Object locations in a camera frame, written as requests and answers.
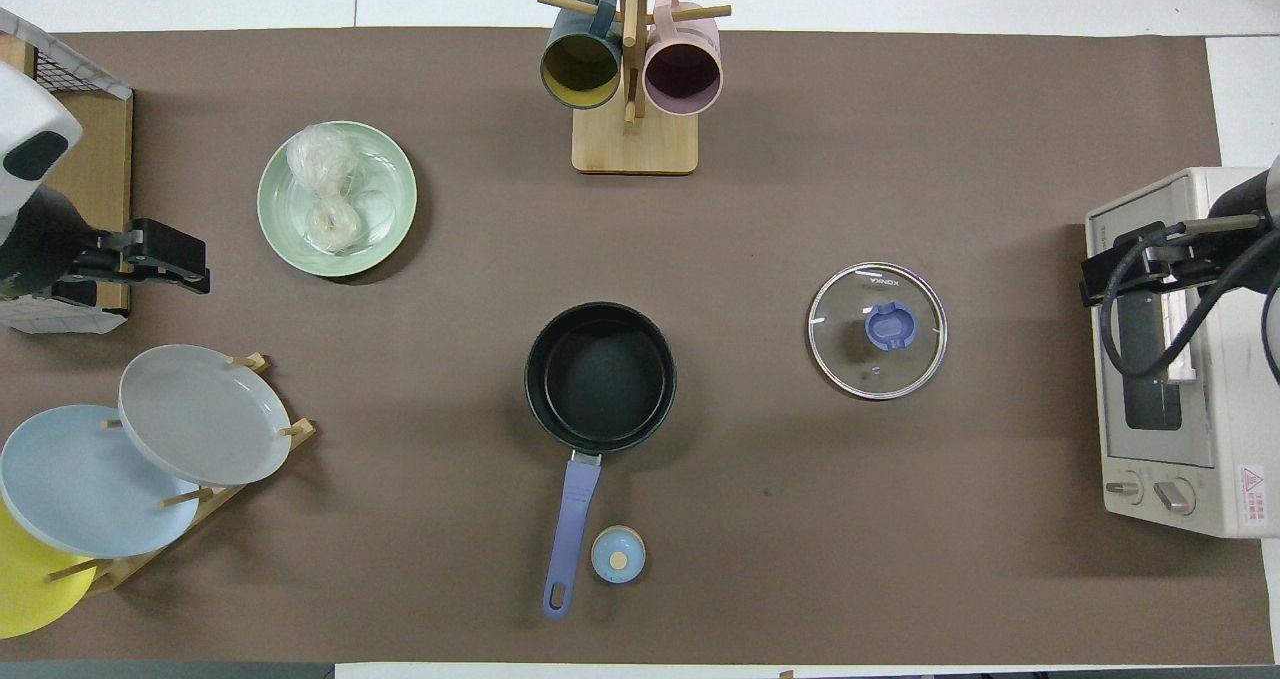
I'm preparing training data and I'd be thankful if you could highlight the light blue plate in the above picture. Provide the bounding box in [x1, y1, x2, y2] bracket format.
[0, 404, 201, 560]

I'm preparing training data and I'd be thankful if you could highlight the glass lid purple knob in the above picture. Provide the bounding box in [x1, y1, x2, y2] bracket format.
[808, 262, 948, 401]

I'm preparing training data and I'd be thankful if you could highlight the pale green plate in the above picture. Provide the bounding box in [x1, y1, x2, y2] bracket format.
[256, 121, 421, 278]

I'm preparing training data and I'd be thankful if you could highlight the black wire basket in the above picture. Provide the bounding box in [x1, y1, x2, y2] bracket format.
[0, 7, 133, 100]

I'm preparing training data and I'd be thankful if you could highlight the yellow plate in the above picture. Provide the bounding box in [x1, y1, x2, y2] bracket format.
[0, 499, 98, 640]

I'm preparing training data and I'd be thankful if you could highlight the brown table mat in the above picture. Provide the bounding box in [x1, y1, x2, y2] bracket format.
[0, 27, 1276, 665]

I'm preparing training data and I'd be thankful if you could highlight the grey plate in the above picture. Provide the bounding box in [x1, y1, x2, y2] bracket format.
[118, 344, 293, 487]

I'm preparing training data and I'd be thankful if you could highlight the black pot purple handle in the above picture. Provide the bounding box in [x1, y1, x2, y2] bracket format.
[524, 302, 678, 620]

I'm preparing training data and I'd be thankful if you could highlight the dark teal mug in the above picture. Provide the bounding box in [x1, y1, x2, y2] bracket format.
[540, 0, 624, 110]

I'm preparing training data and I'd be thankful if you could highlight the wooden mug tree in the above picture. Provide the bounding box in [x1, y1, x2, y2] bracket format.
[537, 0, 732, 175]

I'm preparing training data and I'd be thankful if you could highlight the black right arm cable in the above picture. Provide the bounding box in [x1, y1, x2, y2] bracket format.
[1098, 221, 1280, 380]

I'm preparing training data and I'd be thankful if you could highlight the light bamboo board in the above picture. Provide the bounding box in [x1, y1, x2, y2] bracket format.
[0, 37, 133, 312]

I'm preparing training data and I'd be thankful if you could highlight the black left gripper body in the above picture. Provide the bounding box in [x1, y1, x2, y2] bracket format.
[75, 219, 208, 278]

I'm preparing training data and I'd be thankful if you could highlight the cream toaster oven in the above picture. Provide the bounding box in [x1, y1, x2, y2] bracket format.
[1085, 166, 1280, 540]

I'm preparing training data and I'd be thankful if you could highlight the wooden plate rack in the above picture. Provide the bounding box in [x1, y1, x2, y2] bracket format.
[45, 352, 318, 595]

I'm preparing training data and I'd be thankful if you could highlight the marble pattern tray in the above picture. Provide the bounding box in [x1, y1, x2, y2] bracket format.
[0, 302, 129, 336]

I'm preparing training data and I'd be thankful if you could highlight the white vermicelli bundle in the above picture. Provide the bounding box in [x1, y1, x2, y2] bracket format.
[287, 124, 365, 256]

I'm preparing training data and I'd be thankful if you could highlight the pink mug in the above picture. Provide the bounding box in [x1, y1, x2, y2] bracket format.
[643, 0, 723, 116]

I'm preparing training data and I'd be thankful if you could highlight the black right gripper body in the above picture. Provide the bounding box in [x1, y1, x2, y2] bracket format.
[1081, 227, 1216, 295]

